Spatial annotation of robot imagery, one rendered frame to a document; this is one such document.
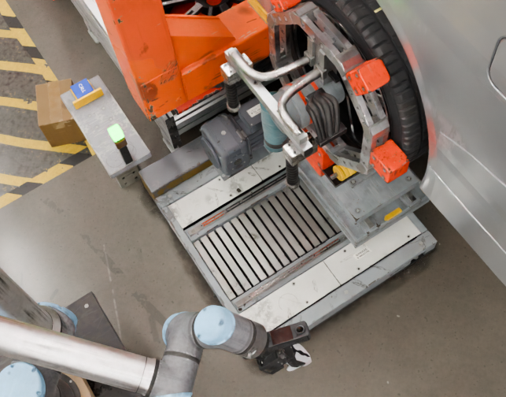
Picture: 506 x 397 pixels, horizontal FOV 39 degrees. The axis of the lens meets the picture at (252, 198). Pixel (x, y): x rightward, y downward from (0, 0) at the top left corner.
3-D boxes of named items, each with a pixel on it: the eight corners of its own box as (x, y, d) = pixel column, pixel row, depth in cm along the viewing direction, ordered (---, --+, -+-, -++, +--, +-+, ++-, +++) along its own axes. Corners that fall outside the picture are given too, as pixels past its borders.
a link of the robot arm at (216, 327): (195, 303, 171) (225, 301, 164) (230, 318, 179) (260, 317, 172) (187, 342, 167) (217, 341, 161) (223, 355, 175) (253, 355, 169)
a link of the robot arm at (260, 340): (252, 311, 175) (260, 345, 169) (264, 317, 178) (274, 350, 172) (226, 330, 178) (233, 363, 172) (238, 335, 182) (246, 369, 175)
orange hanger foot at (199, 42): (306, 36, 271) (306, -31, 240) (188, 102, 261) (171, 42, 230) (282, 9, 278) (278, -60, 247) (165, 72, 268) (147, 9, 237)
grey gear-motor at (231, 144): (312, 149, 299) (313, 101, 268) (227, 199, 291) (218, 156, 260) (288, 119, 307) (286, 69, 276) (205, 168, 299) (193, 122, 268)
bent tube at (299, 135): (356, 111, 200) (358, 89, 191) (299, 146, 196) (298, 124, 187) (319, 70, 207) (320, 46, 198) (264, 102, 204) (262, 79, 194)
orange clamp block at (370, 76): (378, 83, 195) (393, 79, 186) (355, 97, 193) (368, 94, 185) (367, 60, 194) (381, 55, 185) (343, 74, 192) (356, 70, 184)
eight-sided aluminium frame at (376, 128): (378, 189, 233) (397, 92, 185) (362, 199, 232) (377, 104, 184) (286, 78, 256) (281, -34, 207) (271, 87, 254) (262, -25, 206)
